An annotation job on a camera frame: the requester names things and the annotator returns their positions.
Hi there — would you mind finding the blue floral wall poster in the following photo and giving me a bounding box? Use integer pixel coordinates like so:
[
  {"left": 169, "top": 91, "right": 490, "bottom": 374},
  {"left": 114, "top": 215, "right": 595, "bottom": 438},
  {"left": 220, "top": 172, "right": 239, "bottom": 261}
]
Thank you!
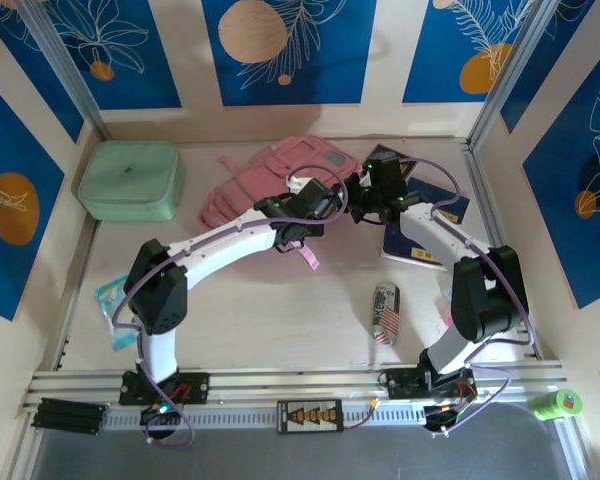
[
  {"left": 0, "top": 72, "right": 66, "bottom": 322},
  {"left": 201, "top": 0, "right": 379, "bottom": 107},
  {"left": 522, "top": 34, "right": 600, "bottom": 310},
  {"left": 402, "top": 0, "right": 531, "bottom": 105},
  {"left": 42, "top": 0, "right": 183, "bottom": 110},
  {"left": 499, "top": 0, "right": 596, "bottom": 134},
  {"left": 0, "top": 0, "right": 85, "bottom": 145}
]

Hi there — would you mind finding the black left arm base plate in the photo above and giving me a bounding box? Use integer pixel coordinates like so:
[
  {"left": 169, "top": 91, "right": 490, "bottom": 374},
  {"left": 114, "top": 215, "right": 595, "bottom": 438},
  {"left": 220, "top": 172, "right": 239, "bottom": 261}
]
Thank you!
[{"left": 118, "top": 370, "right": 211, "bottom": 406}]

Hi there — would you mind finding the black profile bar stack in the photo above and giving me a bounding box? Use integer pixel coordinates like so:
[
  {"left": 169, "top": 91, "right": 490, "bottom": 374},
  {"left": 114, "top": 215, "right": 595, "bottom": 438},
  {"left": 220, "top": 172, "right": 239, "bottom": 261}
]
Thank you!
[{"left": 29, "top": 397, "right": 110, "bottom": 436}]

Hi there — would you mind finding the grey slotted cable duct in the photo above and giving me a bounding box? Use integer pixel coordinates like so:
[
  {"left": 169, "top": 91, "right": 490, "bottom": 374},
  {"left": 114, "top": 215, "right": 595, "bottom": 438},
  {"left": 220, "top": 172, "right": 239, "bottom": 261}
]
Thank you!
[{"left": 102, "top": 403, "right": 426, "bottom": 432}]

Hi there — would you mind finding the blue snack packet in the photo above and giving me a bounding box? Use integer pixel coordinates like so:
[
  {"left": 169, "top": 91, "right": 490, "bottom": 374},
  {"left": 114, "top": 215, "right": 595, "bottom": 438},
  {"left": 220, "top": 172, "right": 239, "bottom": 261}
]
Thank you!
[{"left": 94, "top": 277, "right": 139, "bottom": 354}]

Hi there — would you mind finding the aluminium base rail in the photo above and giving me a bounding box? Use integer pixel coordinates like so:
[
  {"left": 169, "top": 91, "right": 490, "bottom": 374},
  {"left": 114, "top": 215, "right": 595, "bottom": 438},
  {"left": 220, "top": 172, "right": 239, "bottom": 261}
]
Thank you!
[{"left": 22, "top": 359, "right": 569, "bottom": 409}]

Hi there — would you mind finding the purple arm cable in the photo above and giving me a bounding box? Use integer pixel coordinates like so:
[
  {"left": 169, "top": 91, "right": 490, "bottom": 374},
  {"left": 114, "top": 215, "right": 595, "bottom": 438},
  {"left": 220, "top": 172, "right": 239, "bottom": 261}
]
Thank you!
[
  {"left": 110, "top": 164, "right": 349, "bottom": 448},
  {"left": 402, "top": 157, "right": 536, "bottom": 437}
]

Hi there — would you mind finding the pink student backpack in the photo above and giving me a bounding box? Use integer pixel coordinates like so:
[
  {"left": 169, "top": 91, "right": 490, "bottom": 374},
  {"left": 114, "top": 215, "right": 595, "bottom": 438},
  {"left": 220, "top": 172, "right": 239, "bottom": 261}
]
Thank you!
[{"left": 197, "top": 134, "right": 361, "bottom": 274}]

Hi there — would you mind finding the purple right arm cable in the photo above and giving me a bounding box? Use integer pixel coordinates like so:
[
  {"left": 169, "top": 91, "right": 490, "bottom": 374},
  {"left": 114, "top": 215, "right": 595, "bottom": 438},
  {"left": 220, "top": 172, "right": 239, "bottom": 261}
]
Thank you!
[{"left": 402, "top": 157, "right": 536, "bottom": 437}]

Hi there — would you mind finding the dark blue Chinese book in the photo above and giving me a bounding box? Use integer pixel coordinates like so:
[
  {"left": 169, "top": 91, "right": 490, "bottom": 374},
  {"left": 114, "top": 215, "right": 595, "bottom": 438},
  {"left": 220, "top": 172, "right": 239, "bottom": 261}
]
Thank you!
[{"left": 381, "top": 175, "right": 471, "bottom": 271}]

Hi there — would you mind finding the green tape roll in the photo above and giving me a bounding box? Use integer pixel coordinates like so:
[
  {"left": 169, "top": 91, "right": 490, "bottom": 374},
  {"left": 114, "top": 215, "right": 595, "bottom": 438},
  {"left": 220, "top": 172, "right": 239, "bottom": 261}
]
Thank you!
[{"left": 532, "top": 388, "right": 584, "bottom": 422}]

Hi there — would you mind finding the red power wire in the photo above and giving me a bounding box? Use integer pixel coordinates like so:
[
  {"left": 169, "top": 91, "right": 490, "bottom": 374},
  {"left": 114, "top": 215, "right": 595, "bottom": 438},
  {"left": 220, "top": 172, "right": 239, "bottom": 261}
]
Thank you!
[{"left": 343, "top": 397, "right": 381, "bottom": 430}]

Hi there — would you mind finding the flag print drink can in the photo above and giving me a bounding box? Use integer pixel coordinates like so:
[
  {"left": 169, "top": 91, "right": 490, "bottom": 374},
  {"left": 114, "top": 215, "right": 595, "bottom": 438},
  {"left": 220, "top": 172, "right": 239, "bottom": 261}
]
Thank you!
[{"left": 371, "top": 280, "right": 402, "bottom": 347}]

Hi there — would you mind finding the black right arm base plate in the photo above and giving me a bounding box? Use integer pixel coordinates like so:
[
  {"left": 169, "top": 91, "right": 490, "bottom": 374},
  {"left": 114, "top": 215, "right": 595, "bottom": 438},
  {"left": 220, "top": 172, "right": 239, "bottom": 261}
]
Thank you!
[{"left": 379, "top": 367, "right": 479, "bottom": 401}]

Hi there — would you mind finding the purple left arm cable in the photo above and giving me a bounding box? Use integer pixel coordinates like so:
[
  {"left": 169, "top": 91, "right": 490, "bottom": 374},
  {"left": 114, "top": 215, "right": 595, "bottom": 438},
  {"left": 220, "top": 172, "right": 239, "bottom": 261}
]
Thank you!
[{"left": 110, "top": 164, "right": 349, "bottom": 448}]

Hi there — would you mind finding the green plastic container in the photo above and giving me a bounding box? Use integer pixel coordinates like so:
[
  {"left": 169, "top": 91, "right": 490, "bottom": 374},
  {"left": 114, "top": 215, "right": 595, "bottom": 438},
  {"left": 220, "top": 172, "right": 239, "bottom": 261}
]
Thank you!
[{"left": 77, "top": 140, "right": 187, "bottom": 222}]

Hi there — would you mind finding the small controller circuit board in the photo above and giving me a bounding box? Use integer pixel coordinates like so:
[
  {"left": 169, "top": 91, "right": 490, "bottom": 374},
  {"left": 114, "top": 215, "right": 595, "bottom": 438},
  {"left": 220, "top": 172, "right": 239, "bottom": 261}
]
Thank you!
[
  {"left": 423, "top": 402, "right": 469, "bottom": 432},
  {"left": 139, "top": 402, "right": 184, "bottom": 427}
]

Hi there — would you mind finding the black power distribution board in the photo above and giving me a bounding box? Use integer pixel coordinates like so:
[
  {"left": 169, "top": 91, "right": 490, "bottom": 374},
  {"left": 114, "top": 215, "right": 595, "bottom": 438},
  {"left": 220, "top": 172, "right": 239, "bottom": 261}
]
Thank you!
[{"left": 276, "top": 399, "right": 345, "bottom": 435}]

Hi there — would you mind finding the aluminium frame post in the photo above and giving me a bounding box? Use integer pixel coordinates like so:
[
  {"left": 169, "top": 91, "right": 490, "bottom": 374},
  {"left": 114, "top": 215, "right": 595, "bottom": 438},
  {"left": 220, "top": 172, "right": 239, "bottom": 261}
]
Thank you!
[
  {"left": 467, "top": 0, "right": 556, "bottom": 151},
  {"left": 17, "top": 0, "right": 112, "bottom": 141}
]

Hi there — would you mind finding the grey metal sheet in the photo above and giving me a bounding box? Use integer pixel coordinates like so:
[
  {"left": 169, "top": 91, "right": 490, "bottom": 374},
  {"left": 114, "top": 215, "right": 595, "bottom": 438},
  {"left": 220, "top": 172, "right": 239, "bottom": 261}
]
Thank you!
[{"left": 29, "top": 404, "right": 576, "bottom": 480}]

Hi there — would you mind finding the aluminium side rail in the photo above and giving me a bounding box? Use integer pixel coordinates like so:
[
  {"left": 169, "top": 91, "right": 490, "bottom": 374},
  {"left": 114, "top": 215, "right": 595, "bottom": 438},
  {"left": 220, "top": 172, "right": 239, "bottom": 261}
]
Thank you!
[
  {"left": 462, "top": 142, "right": 539, "bottom": 361},
  {"left": 54, "top": 219, "right": 99, "bottom": 371}
]

